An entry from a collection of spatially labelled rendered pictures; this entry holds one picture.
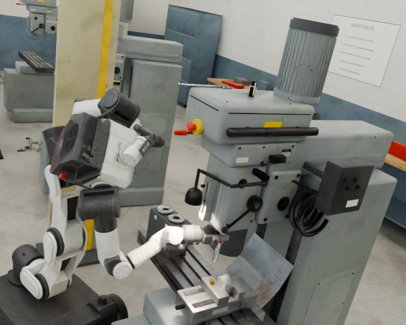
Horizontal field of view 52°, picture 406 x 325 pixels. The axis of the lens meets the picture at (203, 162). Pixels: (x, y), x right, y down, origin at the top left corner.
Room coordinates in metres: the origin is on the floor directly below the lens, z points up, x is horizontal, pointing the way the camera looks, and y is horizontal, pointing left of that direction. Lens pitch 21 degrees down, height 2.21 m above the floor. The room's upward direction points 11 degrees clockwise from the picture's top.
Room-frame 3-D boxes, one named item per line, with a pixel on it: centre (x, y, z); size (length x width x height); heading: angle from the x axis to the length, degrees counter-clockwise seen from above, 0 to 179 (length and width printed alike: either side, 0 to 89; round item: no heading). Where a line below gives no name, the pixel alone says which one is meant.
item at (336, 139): (1.96, -0.55, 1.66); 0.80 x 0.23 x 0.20; 125
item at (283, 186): (1.78, -0.30, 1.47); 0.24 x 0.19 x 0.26; 35
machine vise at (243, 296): (1.57, -0.18, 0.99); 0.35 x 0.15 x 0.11; 125
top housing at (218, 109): (1.68, -0.15, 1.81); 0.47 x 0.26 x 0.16; 125
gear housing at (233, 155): (1.70, -0.18, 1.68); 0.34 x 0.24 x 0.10; 125
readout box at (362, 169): (1.57, -0.58, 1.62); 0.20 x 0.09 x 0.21; 125
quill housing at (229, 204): (1.68, -0.14, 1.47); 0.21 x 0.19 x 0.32; 35
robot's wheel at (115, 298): (1.89, 0.34, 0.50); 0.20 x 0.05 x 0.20; 53
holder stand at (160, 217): (1.98, 0.12, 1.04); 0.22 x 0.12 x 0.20; 44
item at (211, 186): (1.61, -0.05, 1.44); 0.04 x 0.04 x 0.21; 35
